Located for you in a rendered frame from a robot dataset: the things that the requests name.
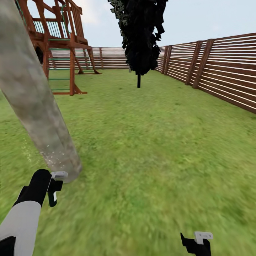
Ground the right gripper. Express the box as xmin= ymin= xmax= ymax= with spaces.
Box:
xmin=180 ymin=233 xmax=211 ymax=256

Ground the pesticide atomizer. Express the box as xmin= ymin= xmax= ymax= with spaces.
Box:
xmin=48 ymin=192 xmax=57 ymax=207

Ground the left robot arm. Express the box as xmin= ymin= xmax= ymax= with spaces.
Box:
xmin=0 ymin=170 xmax=68 ymax=256

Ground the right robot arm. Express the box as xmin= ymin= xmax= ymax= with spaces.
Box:
xmin=180 ymin=231 xmax=214 ymax=256

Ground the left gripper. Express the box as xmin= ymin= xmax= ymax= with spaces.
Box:
xmin=47 ymin=177 xmax=63 ymax=192

